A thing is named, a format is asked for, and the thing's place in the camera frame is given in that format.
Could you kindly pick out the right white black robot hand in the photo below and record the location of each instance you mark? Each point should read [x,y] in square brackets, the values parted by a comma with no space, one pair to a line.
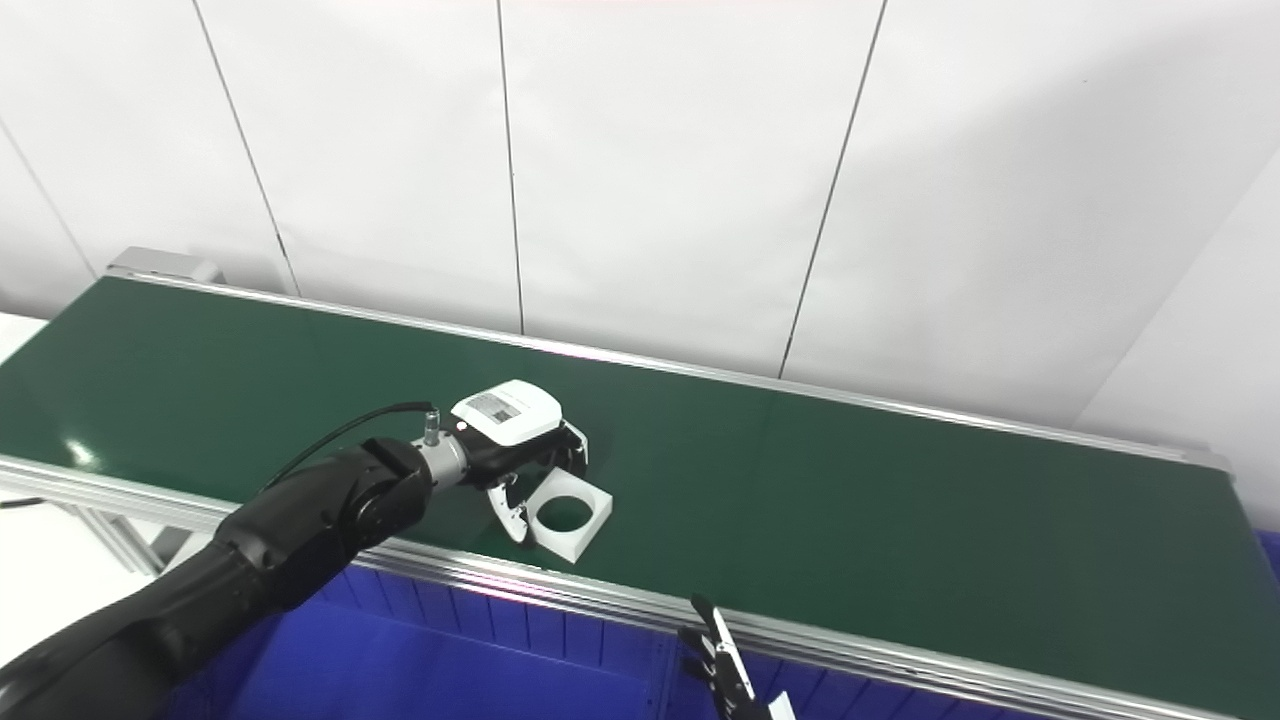
[725,670]

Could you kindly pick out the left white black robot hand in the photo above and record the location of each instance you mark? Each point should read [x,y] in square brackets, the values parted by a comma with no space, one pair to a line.
[505,415]

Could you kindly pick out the white square part round hole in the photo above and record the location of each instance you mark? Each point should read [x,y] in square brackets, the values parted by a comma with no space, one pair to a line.
[590,525]

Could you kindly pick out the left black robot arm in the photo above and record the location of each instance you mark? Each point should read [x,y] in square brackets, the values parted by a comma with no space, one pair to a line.
[290,540]

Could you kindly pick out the blue plastic bin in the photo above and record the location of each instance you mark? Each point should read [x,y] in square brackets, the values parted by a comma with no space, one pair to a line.
[420,660]
[1270,565]
[830,695]

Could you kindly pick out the green conveyor belt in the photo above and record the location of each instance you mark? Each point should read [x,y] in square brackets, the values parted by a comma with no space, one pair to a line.
[900,662]
[850,500]

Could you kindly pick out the grey conveyor end box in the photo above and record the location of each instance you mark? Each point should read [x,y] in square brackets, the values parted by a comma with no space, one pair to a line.
[160,265]

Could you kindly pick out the aluminium conveyor leg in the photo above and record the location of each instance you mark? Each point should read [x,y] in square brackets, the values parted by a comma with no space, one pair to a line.
[120,545]

